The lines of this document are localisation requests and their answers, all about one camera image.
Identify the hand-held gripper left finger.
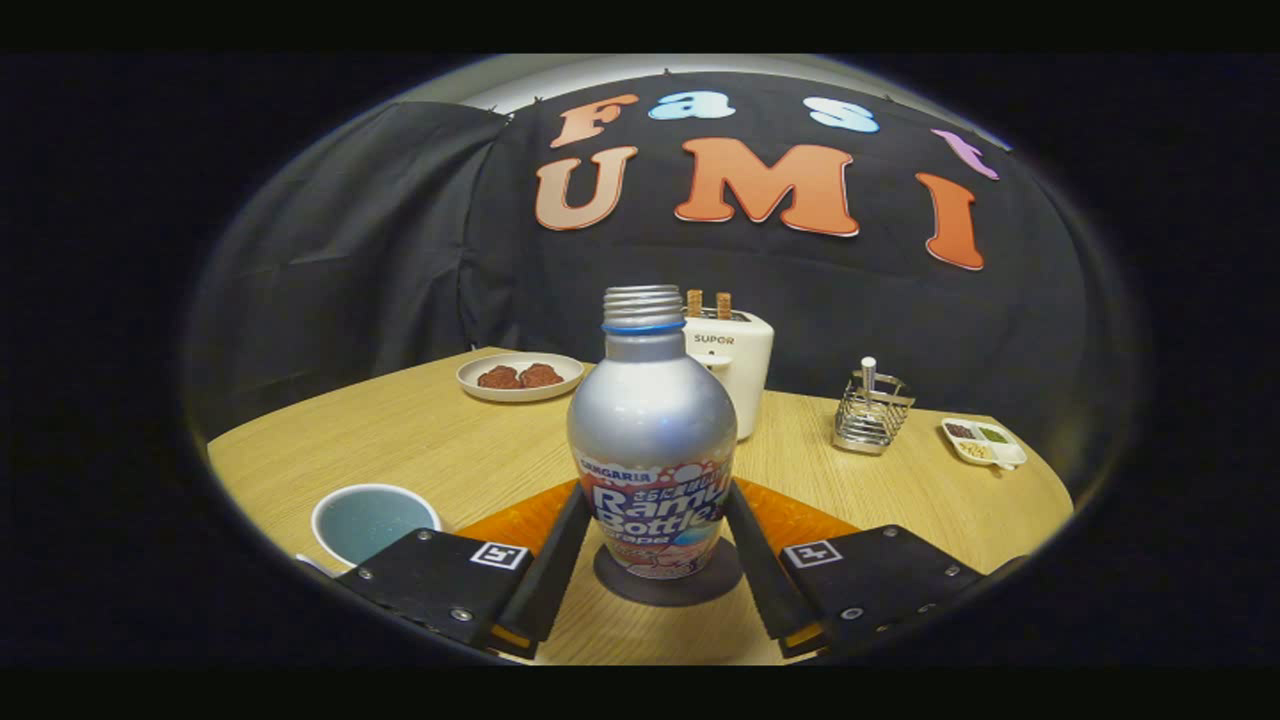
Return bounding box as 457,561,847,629
338,482,594,661

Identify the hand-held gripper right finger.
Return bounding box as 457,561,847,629
725,480,1001,658

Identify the dark brown round coaster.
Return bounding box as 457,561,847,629
593,537,746,607

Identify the silver juice bottle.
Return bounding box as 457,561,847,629
567,285,738,581

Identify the white cup with blue inside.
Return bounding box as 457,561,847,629
297,484,442,579

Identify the small cream plate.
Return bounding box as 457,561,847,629
457,352,586,403

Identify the wooden table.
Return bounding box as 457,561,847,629
207,347,1074,666

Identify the cream toaster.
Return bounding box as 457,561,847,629
683,309,775,441

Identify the white divided seasoning dish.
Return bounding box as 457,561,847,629
941,418,1028,470

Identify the metal wire basket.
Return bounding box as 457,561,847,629
832,370,916,456

